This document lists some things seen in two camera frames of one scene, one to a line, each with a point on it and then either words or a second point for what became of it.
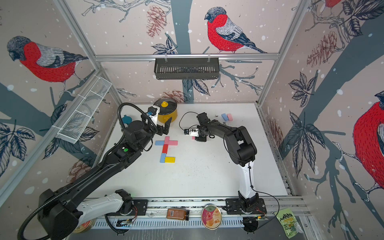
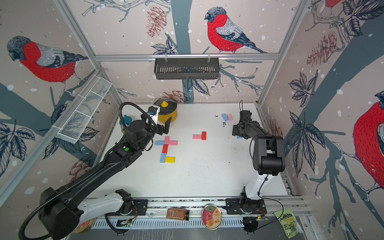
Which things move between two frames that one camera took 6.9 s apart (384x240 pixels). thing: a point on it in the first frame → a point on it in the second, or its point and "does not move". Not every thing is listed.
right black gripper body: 202,136 → 237,129
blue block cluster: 162,158 does not move
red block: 165,148 does not move
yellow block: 169,159 does not move
